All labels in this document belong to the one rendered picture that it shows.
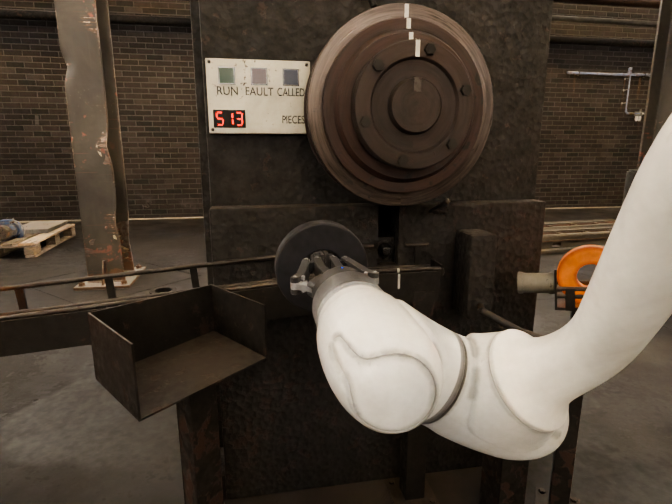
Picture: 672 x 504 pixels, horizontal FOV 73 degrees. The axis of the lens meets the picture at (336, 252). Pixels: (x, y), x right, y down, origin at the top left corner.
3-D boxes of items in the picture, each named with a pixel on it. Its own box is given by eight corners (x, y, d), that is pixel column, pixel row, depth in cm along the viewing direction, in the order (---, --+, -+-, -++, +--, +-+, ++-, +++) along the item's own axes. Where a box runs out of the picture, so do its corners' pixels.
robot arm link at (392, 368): (293, 343, 51) (389, 385, 55) (312, 433, 36) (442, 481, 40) (341, 261, 49) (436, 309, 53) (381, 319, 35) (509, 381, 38)
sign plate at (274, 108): (210, 133, 118) (205, 59, 114) (309, 134, 123) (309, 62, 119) (209, 133, 116) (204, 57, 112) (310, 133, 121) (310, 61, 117)
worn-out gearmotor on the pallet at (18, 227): (12, 235, 479) (9, 214, 474) (37, 234, 483) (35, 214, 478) (-8, 242, 440) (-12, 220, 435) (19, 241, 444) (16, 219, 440)
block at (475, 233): (449, 308, 136) (454, 228, 130) (474, 306, 137) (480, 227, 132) (465, 320, 125) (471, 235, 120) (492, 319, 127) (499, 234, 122)
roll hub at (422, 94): (349, 168, 108) (350, 41, 102) (461, 168, 113) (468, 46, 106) (355, 169, 102) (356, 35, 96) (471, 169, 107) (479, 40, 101)
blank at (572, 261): (577, 312, 122) (578, 316, 119) (544, 262, 122) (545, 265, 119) (637, 285, 115) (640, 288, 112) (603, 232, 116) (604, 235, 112)
